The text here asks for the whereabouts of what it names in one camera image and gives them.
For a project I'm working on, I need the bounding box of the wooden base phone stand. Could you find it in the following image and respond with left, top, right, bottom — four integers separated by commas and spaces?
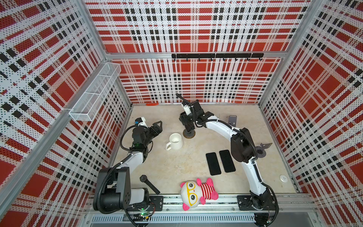
183, 129, 196, 139

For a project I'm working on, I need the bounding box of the grey phone stand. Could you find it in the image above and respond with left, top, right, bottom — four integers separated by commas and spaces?
256, 143, 272, 159
220, 114, 237, 127

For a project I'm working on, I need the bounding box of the black smartphone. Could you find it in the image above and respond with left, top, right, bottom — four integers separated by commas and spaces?
206, 152, 221, 176
219, 150, 236, 173

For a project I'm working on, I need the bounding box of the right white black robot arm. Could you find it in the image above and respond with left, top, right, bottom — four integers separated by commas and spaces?
176, 94, 279, 214

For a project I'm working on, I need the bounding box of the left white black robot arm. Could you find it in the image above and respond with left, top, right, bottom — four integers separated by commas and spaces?
93, 117, 163, 214

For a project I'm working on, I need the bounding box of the white ceramic mug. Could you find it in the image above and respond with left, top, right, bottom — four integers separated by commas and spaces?
165, 133, 183, 150

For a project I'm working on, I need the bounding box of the black wristwatch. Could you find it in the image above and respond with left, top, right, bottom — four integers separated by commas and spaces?
140, 175, 160, 195

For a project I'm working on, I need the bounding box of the pink white plush toy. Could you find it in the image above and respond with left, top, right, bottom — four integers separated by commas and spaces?
180, 178, 219, 211

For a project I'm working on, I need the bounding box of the white round puck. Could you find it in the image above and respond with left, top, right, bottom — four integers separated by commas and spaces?
279, 175, 289, 183

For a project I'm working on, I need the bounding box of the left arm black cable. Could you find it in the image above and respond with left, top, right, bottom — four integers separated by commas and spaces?
119, 124, 137, 152

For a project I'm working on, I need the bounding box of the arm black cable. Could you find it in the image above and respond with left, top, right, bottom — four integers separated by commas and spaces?
119, 124, 137, 152
175, 93, 193, 107

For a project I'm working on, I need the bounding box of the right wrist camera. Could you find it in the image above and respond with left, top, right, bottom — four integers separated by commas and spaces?
183, 104, 192, 115

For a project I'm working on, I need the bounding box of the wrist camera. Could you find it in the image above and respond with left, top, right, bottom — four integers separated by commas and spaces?
134, 117, 147, 127
183, 104, 192, 115

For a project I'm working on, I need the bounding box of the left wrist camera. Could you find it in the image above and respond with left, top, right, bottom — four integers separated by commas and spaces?
134, 117, 147, 127

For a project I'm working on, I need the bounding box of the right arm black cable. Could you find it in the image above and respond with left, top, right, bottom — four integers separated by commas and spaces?
175, 93, 193, 107

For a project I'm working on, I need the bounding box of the white wire mesh basket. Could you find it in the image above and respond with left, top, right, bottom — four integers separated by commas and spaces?
70, 62, 121, 122

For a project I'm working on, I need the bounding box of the black wall hook rail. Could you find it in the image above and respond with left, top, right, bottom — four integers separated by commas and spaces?
171, 53, 264, 60

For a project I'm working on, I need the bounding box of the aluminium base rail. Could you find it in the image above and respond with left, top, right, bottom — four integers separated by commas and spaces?
82, 193, 321, 225

